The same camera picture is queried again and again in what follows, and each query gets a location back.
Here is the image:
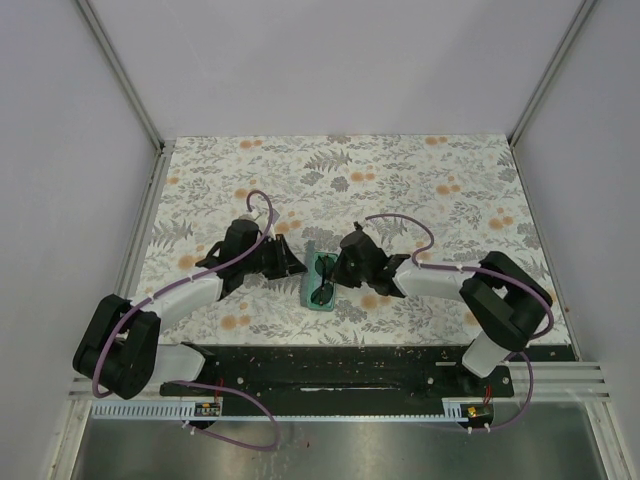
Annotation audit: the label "aluminium frame post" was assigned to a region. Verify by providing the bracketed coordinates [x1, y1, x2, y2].
[507, 0, 600, 150]
[73, 0, 165, 152]

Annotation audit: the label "left aluminium frame post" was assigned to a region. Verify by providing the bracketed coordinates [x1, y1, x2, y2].
[73, 0, 165, 152]

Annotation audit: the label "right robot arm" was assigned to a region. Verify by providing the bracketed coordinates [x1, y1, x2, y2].
[331, 230, 554, 396]

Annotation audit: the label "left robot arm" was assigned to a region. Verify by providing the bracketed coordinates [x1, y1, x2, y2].
[72, 219, 307, 399]

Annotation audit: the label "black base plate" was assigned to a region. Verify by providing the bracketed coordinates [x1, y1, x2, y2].
[155, 344, 514, 413]

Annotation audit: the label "floral patterned table mat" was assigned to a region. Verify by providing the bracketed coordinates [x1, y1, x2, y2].
[132, 134, 554, 345]

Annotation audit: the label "black aviator sunglasses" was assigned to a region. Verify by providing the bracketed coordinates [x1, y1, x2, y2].
[308, 252, 337, 311]

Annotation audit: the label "white slotted cable duct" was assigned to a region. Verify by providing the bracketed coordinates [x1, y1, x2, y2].
[91, 396, 494, 423]

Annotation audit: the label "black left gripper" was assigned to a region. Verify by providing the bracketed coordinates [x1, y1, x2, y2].
[242, 234, 308, 280]

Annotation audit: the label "right aluminium frame post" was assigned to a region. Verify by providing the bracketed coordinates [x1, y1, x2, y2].
[507, 0, 600, 150]

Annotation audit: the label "grey-blue glasses case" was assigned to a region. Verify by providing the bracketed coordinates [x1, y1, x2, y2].
[300, 241, 338, 312]

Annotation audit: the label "aluminium rail profile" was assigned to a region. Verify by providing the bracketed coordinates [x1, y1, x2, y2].
[64, 361, 610, 402]

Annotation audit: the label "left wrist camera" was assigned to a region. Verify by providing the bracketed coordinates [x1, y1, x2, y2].
[240, 209, 269, 225]

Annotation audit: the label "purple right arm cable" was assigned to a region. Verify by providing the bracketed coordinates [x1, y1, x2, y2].
[364, 213, 555, 433]

